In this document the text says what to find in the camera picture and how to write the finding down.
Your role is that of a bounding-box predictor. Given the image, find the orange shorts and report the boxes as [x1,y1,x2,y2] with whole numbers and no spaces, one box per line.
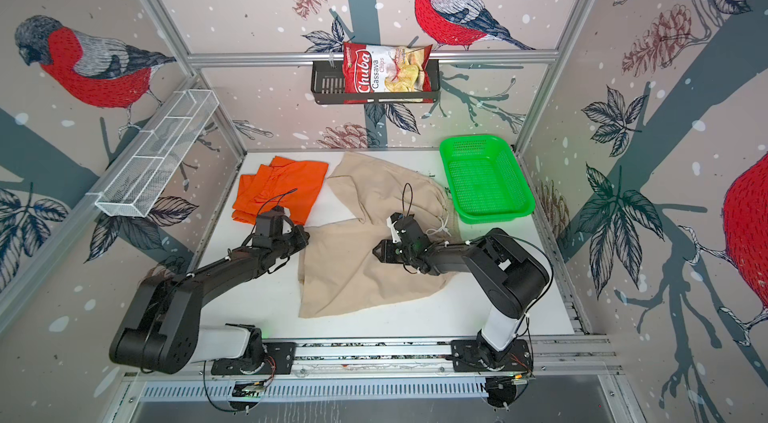
[232,156,329,225]

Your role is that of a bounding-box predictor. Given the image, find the beige shorts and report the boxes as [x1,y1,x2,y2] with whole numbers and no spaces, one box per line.
[298,152,460,319]

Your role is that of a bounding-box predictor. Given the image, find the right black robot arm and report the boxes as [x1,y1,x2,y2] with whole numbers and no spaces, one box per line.
[372,213,553,371]

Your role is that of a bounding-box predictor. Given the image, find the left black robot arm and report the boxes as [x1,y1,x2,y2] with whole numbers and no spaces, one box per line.
[109,206,310,374]

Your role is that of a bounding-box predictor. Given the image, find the green plastic basket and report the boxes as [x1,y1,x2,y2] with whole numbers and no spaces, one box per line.
[439,135,535,224]

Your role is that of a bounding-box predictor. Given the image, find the red cassava chips bag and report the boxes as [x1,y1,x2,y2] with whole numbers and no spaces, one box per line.
[342,42,433,95]

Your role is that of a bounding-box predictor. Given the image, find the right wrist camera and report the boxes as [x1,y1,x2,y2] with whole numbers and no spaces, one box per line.
[387,220,401,243]

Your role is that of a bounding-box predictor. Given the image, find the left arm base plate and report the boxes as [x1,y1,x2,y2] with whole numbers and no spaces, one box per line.
[210,342,296,377]

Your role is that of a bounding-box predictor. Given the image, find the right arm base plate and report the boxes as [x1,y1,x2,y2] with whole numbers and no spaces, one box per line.
[448,338,533,374]

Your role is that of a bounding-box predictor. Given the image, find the black wall basket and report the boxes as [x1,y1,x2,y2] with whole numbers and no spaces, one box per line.
[311,59,441,105]

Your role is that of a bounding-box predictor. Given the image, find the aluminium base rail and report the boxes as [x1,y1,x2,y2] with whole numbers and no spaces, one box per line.
[122,335,622,379]

